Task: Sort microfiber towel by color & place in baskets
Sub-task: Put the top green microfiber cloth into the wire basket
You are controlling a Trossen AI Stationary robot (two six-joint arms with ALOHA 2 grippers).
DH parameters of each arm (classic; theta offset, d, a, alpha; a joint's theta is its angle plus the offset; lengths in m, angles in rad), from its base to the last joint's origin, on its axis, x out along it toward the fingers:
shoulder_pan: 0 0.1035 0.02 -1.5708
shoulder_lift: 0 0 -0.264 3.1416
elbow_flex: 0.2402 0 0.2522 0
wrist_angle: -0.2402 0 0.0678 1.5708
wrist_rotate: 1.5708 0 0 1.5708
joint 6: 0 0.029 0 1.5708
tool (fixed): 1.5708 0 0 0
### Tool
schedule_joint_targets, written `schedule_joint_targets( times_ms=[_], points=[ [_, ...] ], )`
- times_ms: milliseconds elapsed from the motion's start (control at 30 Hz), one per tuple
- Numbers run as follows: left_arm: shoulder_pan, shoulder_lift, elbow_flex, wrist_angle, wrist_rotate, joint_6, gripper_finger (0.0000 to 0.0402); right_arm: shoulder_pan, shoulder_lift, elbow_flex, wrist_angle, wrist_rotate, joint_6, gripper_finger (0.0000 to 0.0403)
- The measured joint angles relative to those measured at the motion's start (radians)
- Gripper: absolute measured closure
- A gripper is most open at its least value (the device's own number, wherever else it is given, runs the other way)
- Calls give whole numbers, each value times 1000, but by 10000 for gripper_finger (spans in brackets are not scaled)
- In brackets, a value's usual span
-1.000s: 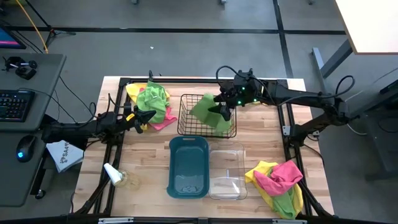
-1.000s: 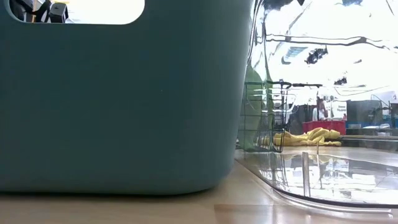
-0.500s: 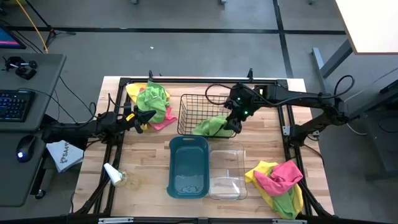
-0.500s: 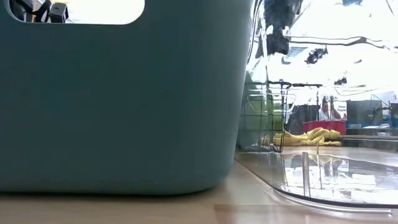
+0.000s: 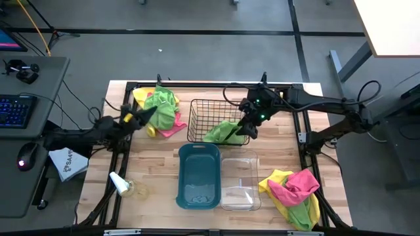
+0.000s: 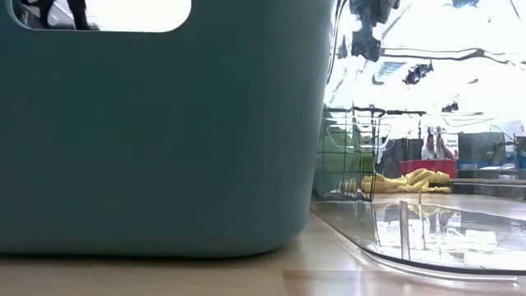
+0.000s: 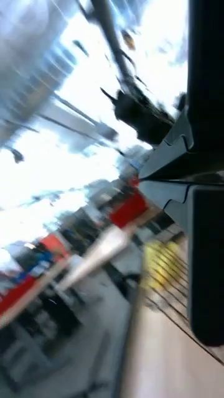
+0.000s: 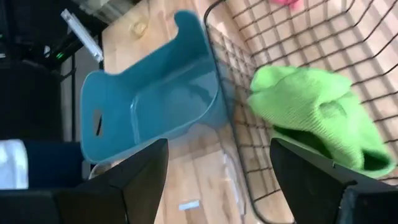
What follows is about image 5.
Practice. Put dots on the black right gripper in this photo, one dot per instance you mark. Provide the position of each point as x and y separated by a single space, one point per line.
252 113

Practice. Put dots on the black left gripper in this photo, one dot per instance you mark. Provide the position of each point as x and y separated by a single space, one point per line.
136 120

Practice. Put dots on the green microfiber towel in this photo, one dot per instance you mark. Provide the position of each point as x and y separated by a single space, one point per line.
300 216
162 109
220 132

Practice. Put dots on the yellow microfiber towel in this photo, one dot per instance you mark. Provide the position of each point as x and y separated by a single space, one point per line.
275 179
140 95
151 131

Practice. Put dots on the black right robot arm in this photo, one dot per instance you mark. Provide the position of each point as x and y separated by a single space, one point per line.
315 96

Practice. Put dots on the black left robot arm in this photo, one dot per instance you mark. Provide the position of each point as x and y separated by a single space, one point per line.
82 134

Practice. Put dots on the pink microfiber towel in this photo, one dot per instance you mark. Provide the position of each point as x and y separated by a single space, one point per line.
174 128
297 188

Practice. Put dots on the clear plastic bin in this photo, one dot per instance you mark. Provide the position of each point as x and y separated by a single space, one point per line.
241 183

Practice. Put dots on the teal plastic basket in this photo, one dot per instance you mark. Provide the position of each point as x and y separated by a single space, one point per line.
199 173

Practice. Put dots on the clear spray bottle white nozzle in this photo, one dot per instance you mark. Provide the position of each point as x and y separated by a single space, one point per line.
126 188

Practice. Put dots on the white printed paper bag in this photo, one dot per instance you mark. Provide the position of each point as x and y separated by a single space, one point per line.
70 164

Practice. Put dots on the black tripod stand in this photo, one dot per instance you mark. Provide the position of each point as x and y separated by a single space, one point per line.
54 34

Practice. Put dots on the black computer mouse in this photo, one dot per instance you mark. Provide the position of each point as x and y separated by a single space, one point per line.
28 154

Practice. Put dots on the grey table leg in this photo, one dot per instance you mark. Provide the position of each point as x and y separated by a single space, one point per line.
352 64

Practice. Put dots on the black backlit keyboard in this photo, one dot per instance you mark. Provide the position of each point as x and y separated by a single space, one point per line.
14 111

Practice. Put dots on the grey side desk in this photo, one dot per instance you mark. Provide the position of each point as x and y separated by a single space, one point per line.
29 183

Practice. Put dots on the computer monitor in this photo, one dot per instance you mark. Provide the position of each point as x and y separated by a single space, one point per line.
8 41

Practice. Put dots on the white table top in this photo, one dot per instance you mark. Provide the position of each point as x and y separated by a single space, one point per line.
390 26

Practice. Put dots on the white mounting bracket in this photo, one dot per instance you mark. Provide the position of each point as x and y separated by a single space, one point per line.
302 137

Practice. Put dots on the black aluminium table frame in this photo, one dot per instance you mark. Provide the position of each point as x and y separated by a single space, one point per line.
197 85

